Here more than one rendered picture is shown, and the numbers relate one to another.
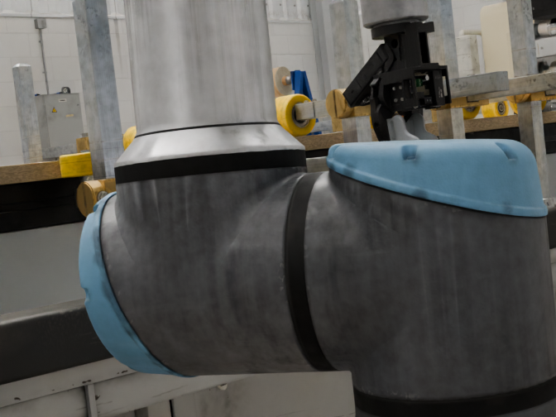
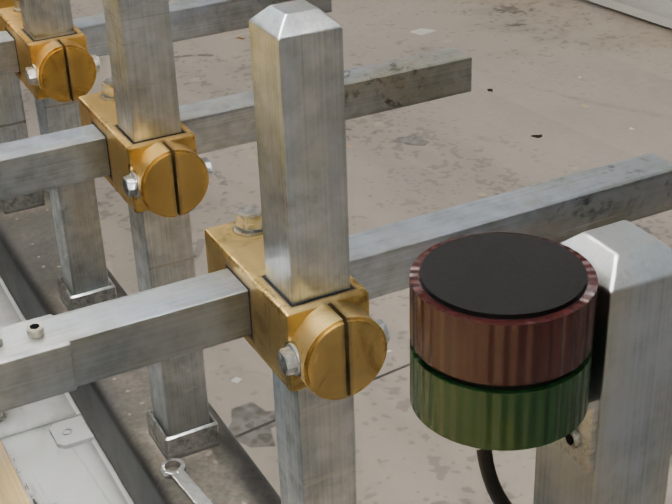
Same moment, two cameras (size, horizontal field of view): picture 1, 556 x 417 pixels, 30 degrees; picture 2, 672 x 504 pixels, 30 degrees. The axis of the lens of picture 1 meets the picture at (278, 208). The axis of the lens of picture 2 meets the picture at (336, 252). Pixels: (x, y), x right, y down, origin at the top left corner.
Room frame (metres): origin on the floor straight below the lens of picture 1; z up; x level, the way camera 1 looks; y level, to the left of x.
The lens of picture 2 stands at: (1.64, 0.42, 1.31)
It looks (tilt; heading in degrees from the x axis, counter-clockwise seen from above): 29 degrees down; 284
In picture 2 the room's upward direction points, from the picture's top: 2 degrees counter-clockwise
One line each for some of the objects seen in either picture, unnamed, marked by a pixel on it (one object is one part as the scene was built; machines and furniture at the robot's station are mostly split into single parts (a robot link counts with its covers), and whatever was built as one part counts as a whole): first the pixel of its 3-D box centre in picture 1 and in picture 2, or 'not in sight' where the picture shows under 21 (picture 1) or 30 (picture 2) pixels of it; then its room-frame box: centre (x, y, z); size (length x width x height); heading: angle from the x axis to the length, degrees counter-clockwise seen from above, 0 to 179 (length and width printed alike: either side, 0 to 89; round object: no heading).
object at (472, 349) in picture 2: not in sight; (501, 305); (1.67, 0.07, 1.10); 0.06 x 0.06 x 0.02
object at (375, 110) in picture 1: (386, 117); not in sight; (1.42, -0.16, 0.91); 0.05 x 0.02 x 0.09; 130
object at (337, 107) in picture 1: (362, 102); (291, 303); (1.81, -0.17, 0.95); 0.14 x 0.06 x 0.05; 130
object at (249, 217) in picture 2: not in sight; (250, 218); (1.84, -0.21, 0.98); 0.02 x 0.02 x 0.01
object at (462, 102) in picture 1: (455, 94); (142, 150); (1.97, -0.36, 0.95); 0.14 x 0.06 x 0.05; 130
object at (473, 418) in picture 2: not in sight; (499, 369); (1.67, 0.07, 1.08); 0.06 x 0.06 x 0.02
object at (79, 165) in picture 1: (89, 187); not in sight; (1.59, 0.28, 0.85); 0.08 x 0.08 x 0.11
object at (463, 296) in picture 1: (430, 255); not in sight; (0.75, -0.11, 0.79); 0.17 x 0.15 x 0.18; 69
